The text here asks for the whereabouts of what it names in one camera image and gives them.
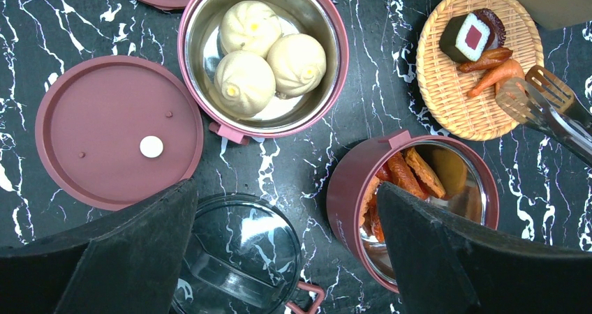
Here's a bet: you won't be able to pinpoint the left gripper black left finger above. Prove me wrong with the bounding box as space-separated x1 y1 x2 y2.
1 178 198 313

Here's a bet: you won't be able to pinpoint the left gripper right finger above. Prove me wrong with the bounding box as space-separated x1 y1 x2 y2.
377 183 591 313

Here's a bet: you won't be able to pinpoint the red steel lunch bowl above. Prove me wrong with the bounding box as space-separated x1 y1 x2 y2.
326 130 499 292
178 0 349 144

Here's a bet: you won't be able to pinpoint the red sausage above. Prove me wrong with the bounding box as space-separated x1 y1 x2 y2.
375 163 392 182

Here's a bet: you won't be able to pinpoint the metal food tongs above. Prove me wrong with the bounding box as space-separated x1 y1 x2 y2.
495 65 591 165

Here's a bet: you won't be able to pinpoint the steamed bun front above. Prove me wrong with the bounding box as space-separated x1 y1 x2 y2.
212 50 276 117

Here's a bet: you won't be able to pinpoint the steamed bun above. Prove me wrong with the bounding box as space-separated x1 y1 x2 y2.
212 50 276 117
267 33 327 98
219 0 283 59

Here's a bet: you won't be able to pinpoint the brown sausage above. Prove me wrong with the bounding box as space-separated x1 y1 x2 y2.
457 47 513 73

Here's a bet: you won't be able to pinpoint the fried chicken pieces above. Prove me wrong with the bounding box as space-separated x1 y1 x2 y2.
358 147 446 242

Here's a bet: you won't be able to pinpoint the red lunch box clip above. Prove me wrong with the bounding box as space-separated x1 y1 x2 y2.
286 281 327 314

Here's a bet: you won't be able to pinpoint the dark transparent round lid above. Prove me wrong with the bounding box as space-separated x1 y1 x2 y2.
172 194 302 313

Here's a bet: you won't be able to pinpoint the red round lid front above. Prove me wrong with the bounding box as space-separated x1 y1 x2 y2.
35 55 204 211

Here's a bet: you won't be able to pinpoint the sushi roll piece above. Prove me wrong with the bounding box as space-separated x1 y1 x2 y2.
439 8 506 63

